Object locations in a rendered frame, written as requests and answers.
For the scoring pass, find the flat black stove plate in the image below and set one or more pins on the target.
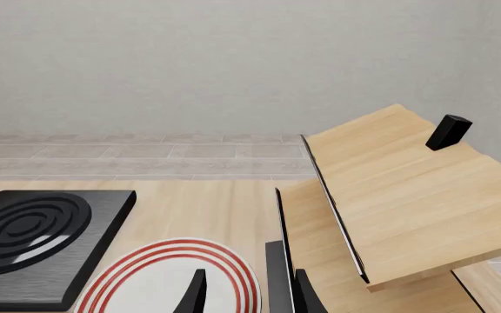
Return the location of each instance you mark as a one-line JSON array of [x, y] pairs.
[[37, 225]]

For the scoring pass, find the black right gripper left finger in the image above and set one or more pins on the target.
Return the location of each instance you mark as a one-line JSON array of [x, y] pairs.
[[195, 296]]

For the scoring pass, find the pale wooden cabinet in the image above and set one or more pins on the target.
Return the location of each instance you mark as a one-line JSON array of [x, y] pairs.
[[407, 202]]

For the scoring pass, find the small black block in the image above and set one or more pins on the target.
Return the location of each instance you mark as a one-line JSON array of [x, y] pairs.
[[447, 133]]

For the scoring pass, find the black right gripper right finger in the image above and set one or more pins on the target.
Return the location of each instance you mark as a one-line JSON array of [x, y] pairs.
[[309, 298]]

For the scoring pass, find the white plate with red rings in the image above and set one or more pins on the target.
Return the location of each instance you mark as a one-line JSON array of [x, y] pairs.
[[146, 277]]

